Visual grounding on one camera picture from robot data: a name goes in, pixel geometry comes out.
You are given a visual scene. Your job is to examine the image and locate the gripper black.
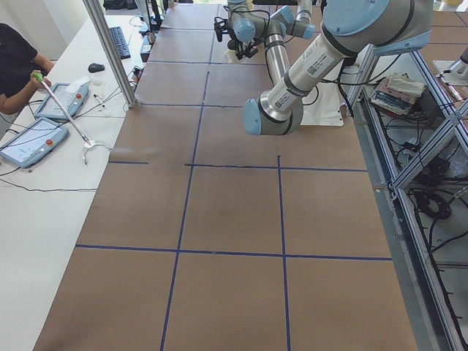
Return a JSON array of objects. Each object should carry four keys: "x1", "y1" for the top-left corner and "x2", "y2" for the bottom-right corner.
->
[
  {"x1": 239, "y1": 39, "x2": 260, "y2": 59},
  {"x1": 227, "y1": 31, "x2": 244, "y2": 55}
]

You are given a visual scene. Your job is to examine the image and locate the white ribbed mug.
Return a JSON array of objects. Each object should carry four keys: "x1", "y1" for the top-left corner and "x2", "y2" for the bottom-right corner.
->
[{"x1": 224, "y1": 50, "x2": 241, "y2": 64}]

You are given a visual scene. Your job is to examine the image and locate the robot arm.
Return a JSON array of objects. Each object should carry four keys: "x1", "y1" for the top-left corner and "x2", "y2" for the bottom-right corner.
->
[
  {"x1": 215, "y1": 1, "x2": 315, "y2": 84},
  {"x1": 243, "y1": 1, "x2": 433, "y2": 135}
]

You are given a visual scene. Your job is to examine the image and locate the black keyboard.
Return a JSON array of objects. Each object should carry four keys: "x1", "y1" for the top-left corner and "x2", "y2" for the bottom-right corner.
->
[{"x1": 109, "y1": 26, "x2": 131, "y2": 59}]

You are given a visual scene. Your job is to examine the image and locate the black computer mouse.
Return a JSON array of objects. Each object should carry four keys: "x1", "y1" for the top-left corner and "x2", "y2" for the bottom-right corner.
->
[{"x1": 88, "y1": 63, "x2": 105, "y2": 73}]

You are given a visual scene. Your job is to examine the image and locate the stack of books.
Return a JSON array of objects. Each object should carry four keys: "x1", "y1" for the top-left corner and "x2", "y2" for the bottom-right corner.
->
[{"x1": 370, "y1": 73, "x2": 426, "y2": 116}]

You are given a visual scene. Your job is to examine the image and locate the far teach pendant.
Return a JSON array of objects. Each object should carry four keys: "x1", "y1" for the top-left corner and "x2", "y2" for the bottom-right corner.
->
[{"x1": 34, "y1": 83, "x2": 89, "y2": 122}]

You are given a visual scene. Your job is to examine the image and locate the teach pendant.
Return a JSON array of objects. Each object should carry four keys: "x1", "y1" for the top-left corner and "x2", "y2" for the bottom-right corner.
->
[
  {"x1": 34, "y1": 83, "x2": 89, "y2": 122},
  {"x1": 1, "y1": 117, "x2": 69, "y2": 168}
]

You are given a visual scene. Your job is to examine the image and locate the near teach pendant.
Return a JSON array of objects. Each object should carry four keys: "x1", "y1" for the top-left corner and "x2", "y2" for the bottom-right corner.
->
[{"x1": 1, "y1": 117, "x2": 69, "y2": 168}]

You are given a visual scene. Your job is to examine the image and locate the person in black shirt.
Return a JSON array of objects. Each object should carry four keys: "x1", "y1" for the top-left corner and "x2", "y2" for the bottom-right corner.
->
[{"x1": 1, "y1": 23, "x2": 54, "y2": 115}]

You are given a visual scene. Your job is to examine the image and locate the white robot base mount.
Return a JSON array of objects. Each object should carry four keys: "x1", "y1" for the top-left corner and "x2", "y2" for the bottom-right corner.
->
[{"x1": 301, "y1": 83, "x2": 344, "y2": 127}]

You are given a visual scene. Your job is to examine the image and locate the aluminium frame post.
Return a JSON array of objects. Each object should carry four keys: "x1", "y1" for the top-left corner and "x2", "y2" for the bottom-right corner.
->
[{"x1": 83, "y1": 0, "x2": 137, "y2": 107}]

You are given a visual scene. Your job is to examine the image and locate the aluminium side frame rack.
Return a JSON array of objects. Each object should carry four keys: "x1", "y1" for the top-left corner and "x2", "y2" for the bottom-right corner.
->
[{"x1": 344, "y1": 45, "x2": 467, "y2": 350}]

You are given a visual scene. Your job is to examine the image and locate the green handled reacher grabber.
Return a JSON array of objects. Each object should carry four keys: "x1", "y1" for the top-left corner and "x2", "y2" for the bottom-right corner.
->
[{"x1": 32, "y1": 71, "x2": 112, "y2": 165}]

